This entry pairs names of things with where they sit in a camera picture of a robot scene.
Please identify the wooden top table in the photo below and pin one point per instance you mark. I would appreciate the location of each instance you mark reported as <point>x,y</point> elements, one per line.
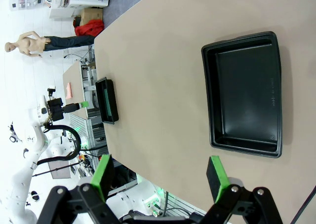
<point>74,73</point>

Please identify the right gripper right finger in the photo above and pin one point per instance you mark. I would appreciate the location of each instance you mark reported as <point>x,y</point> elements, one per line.
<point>219,182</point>

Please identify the mannequin with blue jeans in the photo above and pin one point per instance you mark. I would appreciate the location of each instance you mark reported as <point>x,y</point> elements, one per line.
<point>29,45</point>

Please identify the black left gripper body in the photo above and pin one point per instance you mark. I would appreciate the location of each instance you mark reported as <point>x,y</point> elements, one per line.
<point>56,110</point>

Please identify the large cardboard box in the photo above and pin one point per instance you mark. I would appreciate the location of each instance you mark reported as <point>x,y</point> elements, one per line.
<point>91,14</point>

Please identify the green perforated circuit board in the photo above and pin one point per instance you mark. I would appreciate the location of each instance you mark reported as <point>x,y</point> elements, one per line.
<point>107,103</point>

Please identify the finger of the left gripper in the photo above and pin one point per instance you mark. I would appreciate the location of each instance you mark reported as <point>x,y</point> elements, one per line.
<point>76,106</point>

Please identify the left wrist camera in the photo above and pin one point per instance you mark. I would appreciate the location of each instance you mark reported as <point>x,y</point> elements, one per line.
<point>51,92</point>

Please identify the black ESD tray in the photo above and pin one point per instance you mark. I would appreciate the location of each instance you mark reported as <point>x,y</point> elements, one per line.
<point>247,90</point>
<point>114,105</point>

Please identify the pink object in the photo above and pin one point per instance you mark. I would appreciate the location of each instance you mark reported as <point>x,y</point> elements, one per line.
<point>70,90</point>

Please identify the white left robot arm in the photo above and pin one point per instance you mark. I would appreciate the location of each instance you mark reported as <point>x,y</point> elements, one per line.
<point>37,140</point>

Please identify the white cabinet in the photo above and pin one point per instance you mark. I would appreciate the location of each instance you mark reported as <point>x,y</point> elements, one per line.
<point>81,5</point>

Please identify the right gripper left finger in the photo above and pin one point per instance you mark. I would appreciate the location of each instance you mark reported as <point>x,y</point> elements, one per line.
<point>98,184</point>

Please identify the red cloth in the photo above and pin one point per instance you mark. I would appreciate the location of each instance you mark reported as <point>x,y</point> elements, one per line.
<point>90,27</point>

